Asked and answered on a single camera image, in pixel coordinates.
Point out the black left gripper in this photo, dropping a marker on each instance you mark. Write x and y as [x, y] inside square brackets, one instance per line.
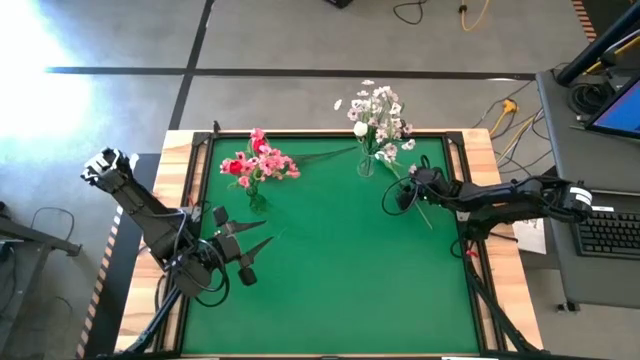
[247, 277]

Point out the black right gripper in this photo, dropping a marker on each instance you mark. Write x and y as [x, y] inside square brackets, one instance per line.
[430, 185]

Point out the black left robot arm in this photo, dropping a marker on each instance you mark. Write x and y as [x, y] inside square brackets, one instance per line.
[145, 210]

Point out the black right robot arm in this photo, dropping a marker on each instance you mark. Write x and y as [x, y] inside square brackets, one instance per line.
[500, 197]

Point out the green glass vase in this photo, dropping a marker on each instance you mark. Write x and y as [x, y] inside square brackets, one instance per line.
[258, 204]

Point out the clear glass vase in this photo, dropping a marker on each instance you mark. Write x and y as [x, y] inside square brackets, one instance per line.
[365, 169]

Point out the yellow power plug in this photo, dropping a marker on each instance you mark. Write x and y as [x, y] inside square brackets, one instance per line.
[510, 106]

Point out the white paper sheet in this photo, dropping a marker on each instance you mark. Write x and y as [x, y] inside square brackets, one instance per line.
[532, 240]

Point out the black table clamp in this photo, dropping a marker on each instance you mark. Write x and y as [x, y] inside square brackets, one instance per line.
[216, 127]

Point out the black hazard-striped floor mat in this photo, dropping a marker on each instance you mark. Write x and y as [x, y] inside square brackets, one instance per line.
[115, 290]
[585, 20]

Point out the grey desk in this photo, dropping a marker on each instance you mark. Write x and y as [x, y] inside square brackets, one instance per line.
[590, 280]

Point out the black computer keyboard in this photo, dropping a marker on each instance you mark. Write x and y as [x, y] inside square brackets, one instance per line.
[610, 240]

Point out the black box on floor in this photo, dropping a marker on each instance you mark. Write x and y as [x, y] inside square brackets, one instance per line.
[339, 3]

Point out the laptop with blue screen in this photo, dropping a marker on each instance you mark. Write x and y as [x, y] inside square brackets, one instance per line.
[622, 112]

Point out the dark metal stand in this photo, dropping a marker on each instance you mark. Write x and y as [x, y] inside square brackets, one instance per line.
[40, 245]

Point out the black pole on desk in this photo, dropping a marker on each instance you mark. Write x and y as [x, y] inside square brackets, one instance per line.
[595, 47]

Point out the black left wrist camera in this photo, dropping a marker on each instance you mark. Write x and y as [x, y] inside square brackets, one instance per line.
[229, 247]

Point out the black metal table frame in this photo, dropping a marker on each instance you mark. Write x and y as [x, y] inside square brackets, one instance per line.
[456, 141]

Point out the black diagonal frame strut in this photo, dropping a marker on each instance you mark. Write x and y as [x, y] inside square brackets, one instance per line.
[495, 310]
[160, 320]

